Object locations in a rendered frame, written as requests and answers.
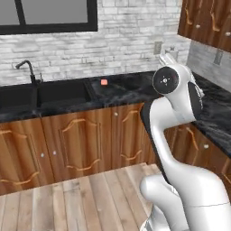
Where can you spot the black faucet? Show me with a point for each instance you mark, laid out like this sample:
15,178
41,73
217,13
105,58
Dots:
31,70

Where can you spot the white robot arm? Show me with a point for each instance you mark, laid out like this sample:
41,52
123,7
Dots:
192,192

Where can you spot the wooden cabinet door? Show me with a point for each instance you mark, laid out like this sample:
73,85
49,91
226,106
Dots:
195,147
129,135
81,144
192,15
219,21
21,156
227,177

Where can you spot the black sink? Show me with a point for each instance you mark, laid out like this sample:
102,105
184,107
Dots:
60,93

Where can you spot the grey wall outlet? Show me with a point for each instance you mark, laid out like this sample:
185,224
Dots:
157,47
218,57
172,50

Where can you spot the small pink cup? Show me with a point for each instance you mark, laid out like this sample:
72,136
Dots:
104,82

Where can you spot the wooden lower cabinet door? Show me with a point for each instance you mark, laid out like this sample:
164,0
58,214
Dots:
21,156
129,135
227,177
195,147
81,144

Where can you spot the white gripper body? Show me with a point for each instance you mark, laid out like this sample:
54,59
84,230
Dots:
168,59

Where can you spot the wooden upper cabinet door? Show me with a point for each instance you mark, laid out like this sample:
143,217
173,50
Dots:
192,15
219,21

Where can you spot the black framed window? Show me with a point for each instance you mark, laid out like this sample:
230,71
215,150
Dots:
60,27

